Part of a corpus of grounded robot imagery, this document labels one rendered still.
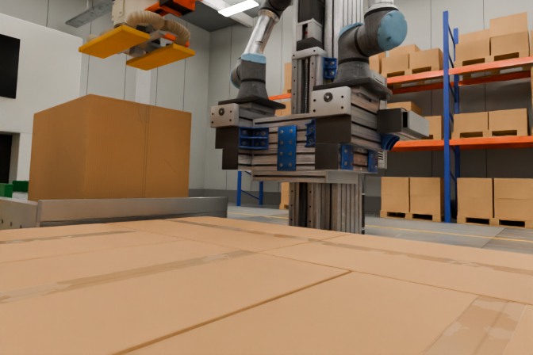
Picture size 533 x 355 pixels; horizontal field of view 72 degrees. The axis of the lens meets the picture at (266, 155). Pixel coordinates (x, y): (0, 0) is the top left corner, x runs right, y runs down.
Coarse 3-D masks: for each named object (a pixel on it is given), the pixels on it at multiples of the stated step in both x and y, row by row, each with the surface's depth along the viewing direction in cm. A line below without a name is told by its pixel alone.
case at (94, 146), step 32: (96, 96) 121; (64, 128) 132; (96, 128) 120; (128, 128) 128; (160, 128) 138; (32, 160) 156; (64, 160) 130; (96, 160) 120; (128, 160) 128; (160, 160) 137; (32, 192) 153; (64, 192) 128; (96, 192) 120; (128, 192) 128; (160, 192) 137
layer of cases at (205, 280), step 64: (0, 256) 60; (64, 256) 61; (128, 256) 62; (192, 256) 64; (256, 256) 65; (320, 256) 66; (384, 256) 68; (448, 256) 70; (512, 256) 71; (0, 320) 33; (64, 320) 34; (128, 320) 34; (192, 320) 34; (256, 320) 35; (320, 320) 35; (384, 320) 36; (448, 320) 36; (512, 320) 36
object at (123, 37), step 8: (112, 32) 121; (120, 32) 119; (128, 32) 119; (136, 32) 121; (144, 32) 123; (96, 40) 129; (104, 40) 127; (112, 40) 126; (120, 40) 126; (128, 40) 126; (136, 40) 126; (144, 40) 125; (80, 48) 138; (88, 48) 135; (96, 48) 135; (104, 48) 134; (112, 48) 134; (120, 48) 134; (96, 56) 144; (104, 56) 143
